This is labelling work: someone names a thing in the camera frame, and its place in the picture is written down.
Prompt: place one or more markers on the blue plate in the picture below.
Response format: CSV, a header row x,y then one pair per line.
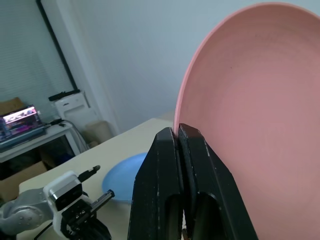
x,y
122,175

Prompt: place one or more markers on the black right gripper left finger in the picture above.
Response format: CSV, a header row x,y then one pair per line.
x,y
155,180

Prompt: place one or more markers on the white side desk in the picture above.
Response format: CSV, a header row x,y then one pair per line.
x,y
52,136

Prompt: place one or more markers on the beige bin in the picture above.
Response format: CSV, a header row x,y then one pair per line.
x,y
98,132

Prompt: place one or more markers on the brown cardboard box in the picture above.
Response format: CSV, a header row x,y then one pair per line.
x,y
10,105

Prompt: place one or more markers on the white box-shaped appliance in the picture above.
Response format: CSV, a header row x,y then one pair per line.
x,y
75,110

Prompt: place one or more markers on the large cardboard box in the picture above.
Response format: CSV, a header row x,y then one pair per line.
x,y
22,175

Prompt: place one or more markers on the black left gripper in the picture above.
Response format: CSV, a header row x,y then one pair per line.
x,y
83,222

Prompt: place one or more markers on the black bar-shaped device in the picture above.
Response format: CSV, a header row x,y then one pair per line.
x,y
63,95

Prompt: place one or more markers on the open laptop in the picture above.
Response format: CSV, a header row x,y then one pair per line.
x,y
18,125

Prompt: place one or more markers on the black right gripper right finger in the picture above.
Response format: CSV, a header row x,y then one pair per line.
x,y
215,190

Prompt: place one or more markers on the black power adapter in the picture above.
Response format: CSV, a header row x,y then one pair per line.
x,y
58,122

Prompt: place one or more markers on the pink plate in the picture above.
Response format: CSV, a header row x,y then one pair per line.
x,y
260,105

